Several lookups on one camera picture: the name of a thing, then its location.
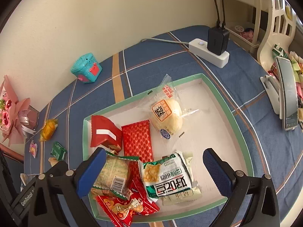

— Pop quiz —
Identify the steamed bun clear packet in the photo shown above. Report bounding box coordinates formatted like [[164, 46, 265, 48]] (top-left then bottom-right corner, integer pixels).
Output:
[[138, 74, 200, 140]]

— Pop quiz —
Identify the pink flower bouquet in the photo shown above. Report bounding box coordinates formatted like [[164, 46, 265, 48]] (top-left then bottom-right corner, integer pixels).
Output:
[[1, 75, 31, 146]]

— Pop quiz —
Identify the red white stripe packet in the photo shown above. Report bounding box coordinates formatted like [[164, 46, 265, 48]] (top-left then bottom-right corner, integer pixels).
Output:
[[90, 115, 123, 153]]

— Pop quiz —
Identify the round rice cracker packet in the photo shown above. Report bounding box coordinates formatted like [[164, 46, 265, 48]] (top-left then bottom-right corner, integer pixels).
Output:
[[92, 151, 139, 199]]

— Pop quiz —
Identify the small pink candy packet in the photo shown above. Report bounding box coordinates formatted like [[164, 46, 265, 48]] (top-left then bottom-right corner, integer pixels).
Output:
[[29, 140, 38, 158]]

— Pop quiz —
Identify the teal toy house box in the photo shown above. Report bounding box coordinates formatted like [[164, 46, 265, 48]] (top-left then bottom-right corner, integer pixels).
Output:
[[70, 53, 103, 84]]

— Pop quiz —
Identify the white chair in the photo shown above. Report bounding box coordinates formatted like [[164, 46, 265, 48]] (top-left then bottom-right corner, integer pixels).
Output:
[[257, 0, 296, 71]]

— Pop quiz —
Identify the long red patterned packet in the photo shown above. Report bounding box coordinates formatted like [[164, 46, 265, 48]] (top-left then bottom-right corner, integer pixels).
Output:
[[122, 120, 154, 162]]

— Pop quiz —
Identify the golden bread packet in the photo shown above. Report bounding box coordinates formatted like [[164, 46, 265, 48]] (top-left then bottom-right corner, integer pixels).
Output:
[[40, 119, 58, 141]]

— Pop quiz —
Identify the cream pudding cup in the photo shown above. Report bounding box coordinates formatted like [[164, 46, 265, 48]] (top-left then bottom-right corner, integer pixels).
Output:
[[48, 157, 58, 167]]

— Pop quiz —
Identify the white phone stand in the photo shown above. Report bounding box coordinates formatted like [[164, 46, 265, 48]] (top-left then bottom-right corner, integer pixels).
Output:
[[260, 75, 282, 119]]

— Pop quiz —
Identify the glass vase with ribbon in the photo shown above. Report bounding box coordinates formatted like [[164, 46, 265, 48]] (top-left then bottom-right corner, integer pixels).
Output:
[[18, 106, 40, 136]]

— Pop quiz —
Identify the smartphone on stand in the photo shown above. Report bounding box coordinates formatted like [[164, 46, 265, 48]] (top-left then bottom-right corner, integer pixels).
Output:
[[275, 56, 298, 131]]

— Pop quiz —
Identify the green white cracker packet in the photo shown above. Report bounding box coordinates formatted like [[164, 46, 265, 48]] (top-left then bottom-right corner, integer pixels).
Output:
[[139, 151, 200, 202]]

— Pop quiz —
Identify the black power adapter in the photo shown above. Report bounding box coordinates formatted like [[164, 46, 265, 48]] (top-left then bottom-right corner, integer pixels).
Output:
[[207, 27, 230, 55]]

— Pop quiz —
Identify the blue white crumpled packet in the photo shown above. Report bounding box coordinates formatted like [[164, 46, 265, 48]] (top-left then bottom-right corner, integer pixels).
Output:
[[20, 173, 30, 191]]

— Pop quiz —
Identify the white power strip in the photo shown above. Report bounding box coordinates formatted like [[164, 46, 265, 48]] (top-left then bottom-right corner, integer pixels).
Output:
[[188, 38, 230, 68]]

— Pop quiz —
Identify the dark green snack packet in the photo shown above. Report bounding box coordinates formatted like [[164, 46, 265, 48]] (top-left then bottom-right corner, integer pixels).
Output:
[[50, 141, 67, 161]]

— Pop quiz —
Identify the grey power strip cord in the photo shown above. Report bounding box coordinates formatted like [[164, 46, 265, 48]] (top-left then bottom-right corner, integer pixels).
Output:
[[141, 37, 190, 47]]

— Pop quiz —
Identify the green rimmed white tray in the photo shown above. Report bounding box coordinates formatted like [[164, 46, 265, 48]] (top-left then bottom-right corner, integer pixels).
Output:
[[82, 73, 254, 223]]

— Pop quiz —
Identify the red cartoon snack packet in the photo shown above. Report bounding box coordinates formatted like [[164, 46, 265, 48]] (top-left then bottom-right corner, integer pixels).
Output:
[[95, 172, 160, 226]]

